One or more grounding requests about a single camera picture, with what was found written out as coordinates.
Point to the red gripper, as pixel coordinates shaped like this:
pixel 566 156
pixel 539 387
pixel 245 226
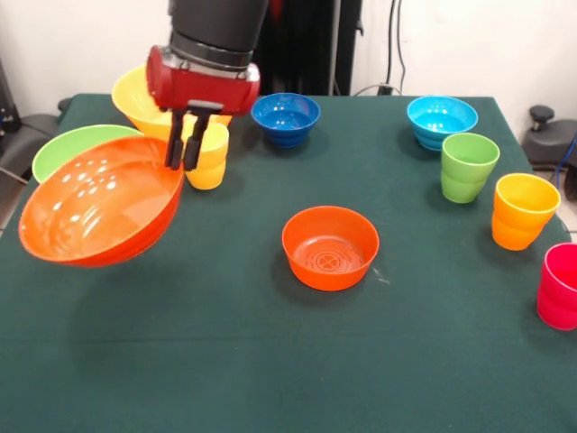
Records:
pixel 203 88

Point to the large shallow orange bowl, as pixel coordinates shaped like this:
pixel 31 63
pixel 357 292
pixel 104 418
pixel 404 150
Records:
pixel 99 216

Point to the small orange bowl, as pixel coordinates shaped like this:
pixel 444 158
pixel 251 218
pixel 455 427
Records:
pixel 331 270

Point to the yellow cup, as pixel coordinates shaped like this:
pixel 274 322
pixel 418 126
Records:
pixel 209 171

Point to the large yellow bowl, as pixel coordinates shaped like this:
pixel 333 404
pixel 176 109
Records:
pixel 130 99

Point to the dark blue bowl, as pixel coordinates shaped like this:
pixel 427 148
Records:
pixel 285 122

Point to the green bowl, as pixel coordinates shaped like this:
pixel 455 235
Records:
pixel 58 149

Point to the grey base foot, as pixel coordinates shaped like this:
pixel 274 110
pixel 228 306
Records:
pixel 27 144
pixel 545 144

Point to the dark green tablecloth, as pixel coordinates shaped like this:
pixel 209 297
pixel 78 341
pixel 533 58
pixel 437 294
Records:
pixel 288 361

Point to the light blue bowl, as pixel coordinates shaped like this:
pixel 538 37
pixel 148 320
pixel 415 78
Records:
pixel 442 124

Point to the green cup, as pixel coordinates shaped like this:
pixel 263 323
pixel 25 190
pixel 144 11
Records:
pixel 466 176

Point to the orange cup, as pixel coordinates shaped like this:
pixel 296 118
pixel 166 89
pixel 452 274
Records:
pixel 518 221

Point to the pink cup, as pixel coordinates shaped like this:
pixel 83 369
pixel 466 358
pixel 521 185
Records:
pixel 559 293

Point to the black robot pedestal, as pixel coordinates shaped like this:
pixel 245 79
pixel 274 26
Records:
pixel 306 45

